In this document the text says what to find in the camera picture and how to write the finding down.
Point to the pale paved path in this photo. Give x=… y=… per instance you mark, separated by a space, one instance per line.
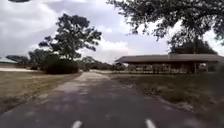
x=103 y=103

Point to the large tree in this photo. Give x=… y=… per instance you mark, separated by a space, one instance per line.
x=71 y=35

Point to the round dark bush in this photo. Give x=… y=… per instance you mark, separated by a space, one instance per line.
x=61 y=66

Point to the open shelter with flat roof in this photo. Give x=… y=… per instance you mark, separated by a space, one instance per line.
x=166 y=59

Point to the dry grass field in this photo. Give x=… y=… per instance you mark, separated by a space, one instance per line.
x=173 y=88

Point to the row of trees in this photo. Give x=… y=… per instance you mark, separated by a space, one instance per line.
x=36 y=56

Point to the dry grass verge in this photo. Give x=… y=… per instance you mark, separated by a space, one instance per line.
x=26 y=85

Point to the overhanging tree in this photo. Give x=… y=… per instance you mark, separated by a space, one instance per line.
x=186 y=16

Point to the pale road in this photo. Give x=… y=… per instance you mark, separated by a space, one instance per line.
x=16 y=69

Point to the building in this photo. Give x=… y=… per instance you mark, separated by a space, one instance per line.
x=6 y=62

